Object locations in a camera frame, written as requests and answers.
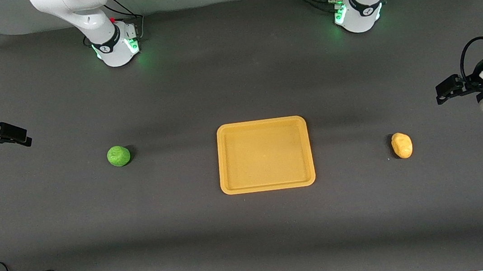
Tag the yellow potato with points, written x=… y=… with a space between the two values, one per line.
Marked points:
x=401 y=145

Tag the yellow plastic tray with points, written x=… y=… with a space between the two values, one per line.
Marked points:
x=264 y=155

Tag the green apple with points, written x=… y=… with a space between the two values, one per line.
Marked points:
x=118 y=156

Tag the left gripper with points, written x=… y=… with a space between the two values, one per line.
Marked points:
x=473 y=82

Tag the dark grey table cloth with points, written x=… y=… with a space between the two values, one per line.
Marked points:
x=253 y=234

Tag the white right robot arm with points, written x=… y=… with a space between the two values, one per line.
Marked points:
x=92 y=20

